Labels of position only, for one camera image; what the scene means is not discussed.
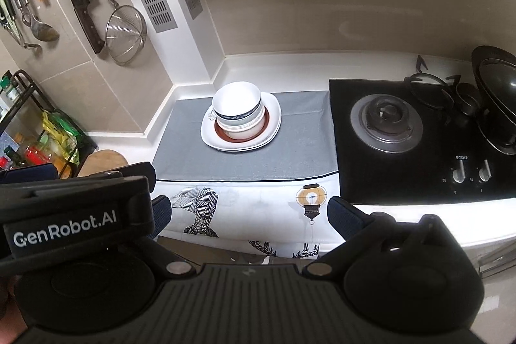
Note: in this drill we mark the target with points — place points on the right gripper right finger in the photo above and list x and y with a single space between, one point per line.
345 218

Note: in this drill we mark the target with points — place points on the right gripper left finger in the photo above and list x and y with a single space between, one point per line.
162 213

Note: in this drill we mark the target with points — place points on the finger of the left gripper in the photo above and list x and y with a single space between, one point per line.
45 172

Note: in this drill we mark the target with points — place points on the cream bowl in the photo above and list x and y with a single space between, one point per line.
242 133

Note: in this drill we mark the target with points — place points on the white blue patterned bowl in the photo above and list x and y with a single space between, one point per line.
237 98

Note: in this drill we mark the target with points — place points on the white square plate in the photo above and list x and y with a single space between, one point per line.
213 136
271 103

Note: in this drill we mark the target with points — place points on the orange round plate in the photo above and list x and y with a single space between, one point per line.
223 136

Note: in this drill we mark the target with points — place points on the teal glazed bowl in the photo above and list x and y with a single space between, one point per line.
242 121

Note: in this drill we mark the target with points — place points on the person's hand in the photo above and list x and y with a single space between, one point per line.
12 324

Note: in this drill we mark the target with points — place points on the wooden cutting board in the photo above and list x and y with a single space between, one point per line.
102 161

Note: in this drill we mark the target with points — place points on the grey counter mat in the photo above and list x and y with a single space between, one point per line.
303 148

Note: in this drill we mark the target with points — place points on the black gas stove top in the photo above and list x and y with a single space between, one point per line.
398 142

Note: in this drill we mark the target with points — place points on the left stove knob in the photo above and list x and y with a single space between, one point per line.
459 171

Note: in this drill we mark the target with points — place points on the stove knob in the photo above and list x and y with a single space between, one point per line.
459 171
484 172

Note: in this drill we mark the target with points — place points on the hanging metal ladle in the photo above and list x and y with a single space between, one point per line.
40 30

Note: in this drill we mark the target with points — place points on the right stove knob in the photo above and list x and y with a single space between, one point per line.
484 172

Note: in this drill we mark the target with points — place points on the metal mesh strainer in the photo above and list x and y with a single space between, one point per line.
125 33

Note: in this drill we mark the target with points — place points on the black wok with lid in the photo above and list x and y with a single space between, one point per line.
494 72

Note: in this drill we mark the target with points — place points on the black wire spice rack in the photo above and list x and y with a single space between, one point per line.
35 132

